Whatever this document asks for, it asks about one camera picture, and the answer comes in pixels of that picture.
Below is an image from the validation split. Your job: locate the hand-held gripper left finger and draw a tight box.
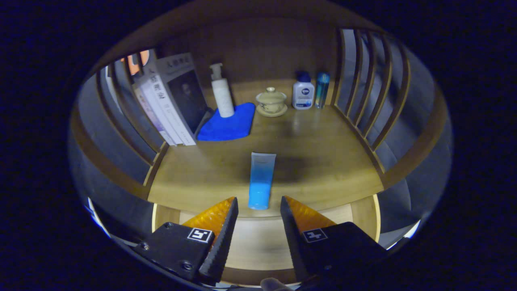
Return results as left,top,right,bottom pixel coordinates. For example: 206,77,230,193
133,197,239,287

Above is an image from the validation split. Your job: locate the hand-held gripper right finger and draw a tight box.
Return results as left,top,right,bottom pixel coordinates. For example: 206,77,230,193
280,196,388,283

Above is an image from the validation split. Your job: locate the blue white cosmetic tube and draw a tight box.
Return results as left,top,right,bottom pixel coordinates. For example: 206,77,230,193
248,152,277,211

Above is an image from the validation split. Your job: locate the wooden countertop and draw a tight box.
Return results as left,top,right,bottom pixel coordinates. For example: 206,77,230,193
147,79,384,219

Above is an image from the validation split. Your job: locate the wooden cabinet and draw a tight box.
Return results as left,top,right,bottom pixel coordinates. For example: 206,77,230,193
69,0,453,243

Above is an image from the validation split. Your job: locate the blue cloth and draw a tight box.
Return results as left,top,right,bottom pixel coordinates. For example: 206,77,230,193
197,102,256,142

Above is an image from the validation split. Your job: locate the beige lidded teacup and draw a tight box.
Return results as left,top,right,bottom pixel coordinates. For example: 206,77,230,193
255,87,288,118

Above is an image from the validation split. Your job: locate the thin white book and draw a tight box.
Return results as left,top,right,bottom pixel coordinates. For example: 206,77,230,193
135,83,184,147

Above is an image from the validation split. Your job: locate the thin purple book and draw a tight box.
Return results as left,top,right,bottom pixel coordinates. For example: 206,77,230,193
131,87,177,147

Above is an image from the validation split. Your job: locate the white bottle with blue cap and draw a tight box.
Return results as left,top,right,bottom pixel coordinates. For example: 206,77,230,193
292,72,315,110

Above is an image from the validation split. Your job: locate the white pump bottle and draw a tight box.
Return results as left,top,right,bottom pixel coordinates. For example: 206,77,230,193
209,63,235,118

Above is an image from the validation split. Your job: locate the teal spray can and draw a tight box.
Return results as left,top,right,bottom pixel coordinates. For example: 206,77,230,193
315,72,330,109

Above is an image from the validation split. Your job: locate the thick book with dark cover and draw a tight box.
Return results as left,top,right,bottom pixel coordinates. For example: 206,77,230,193
139,53,208,147

